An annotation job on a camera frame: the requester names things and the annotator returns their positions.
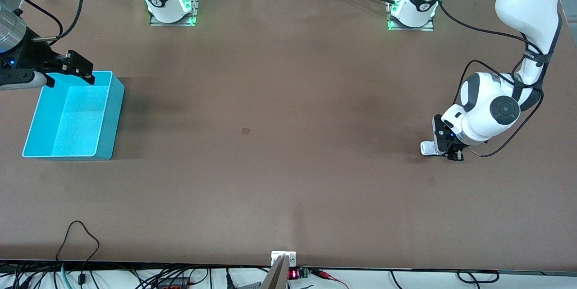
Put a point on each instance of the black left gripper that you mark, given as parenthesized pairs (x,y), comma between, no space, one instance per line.
(455,151)

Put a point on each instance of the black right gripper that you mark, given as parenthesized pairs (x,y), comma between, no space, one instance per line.
(35,53)

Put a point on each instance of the white jeep toy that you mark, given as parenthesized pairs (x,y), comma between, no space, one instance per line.
(427,148)

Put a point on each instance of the turquoise plastic bin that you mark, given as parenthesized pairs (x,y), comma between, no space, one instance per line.
(81,117)

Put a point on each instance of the red clip lead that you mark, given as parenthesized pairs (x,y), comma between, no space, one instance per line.
(322,273)

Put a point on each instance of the red LED display module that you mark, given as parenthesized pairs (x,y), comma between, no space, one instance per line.
(294,274)

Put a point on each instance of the orange power strip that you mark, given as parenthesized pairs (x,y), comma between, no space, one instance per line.
(173,285)

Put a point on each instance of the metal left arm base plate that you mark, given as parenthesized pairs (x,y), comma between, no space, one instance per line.
(423,29)

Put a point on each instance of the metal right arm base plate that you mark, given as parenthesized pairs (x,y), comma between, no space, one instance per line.
(196,7)

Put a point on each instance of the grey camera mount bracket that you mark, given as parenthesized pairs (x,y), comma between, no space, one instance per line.
(277,275)

